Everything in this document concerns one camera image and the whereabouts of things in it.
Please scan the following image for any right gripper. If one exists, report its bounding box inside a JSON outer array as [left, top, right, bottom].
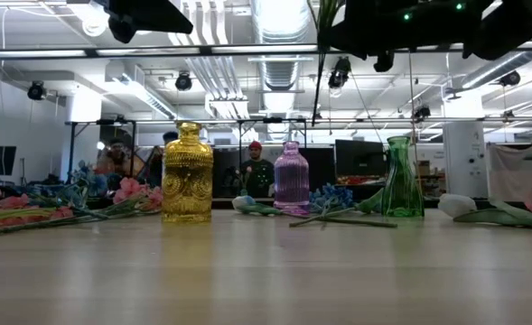
[[327, 0, 429, 73]]

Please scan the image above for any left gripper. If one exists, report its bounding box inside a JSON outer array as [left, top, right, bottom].
[[107, 0, 194, 44]]

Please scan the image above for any green and blue flower stem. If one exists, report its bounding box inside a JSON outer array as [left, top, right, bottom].
[[231, 194, 398, 229]]

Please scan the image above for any purple glass vase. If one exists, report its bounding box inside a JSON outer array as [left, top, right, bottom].
[[273, 140, 311, 216]]

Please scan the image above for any green glass vase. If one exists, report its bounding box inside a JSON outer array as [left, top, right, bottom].
[[381, 135, 425, 218]]

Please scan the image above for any yellow glass vase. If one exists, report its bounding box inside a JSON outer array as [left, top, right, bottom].
[[161, 120, 215, 224]]

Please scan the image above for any black rig crossbar with lights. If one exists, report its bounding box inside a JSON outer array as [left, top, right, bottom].
[[0, 42, 532, 59]]

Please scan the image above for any white cylinder column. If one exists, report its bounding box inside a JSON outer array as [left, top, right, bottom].
[[443, 121, 489, 200]]

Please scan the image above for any white hanging sheet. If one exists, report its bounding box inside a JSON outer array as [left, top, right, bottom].
[[488, 144, 532, 203]]

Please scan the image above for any black background rig frame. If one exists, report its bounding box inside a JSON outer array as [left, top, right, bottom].
[[65, 117, 310, 200]]

